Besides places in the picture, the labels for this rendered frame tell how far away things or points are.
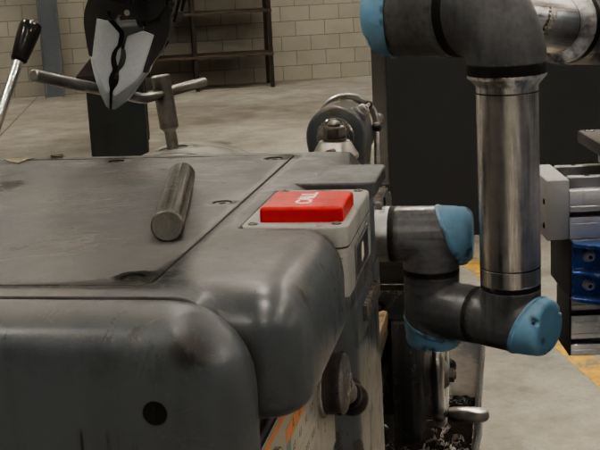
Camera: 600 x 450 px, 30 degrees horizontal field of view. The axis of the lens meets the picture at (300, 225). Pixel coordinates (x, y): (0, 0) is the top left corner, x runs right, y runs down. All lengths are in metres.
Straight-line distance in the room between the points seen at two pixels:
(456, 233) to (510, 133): 0.17
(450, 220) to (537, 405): 2.39
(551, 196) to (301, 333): 1.05
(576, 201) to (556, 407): 2.18
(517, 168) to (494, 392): 2.59
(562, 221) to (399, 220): 0.30
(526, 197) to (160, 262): 0.75
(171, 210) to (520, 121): 0.68
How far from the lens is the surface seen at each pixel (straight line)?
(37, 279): 0.70
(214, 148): 1.31
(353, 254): 0.80
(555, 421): 3.70
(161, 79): 1.30
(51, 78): 1.13
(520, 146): 1.37
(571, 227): 1.68
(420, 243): 1.47
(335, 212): 0.79
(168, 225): 0.76
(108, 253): 0.74
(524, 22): 1.35
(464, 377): 2.52
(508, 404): 3.83
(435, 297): 1.48
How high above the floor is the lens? 1.43
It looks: 13 degrees down
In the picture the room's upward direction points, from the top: 3 degrees counter-clockwise
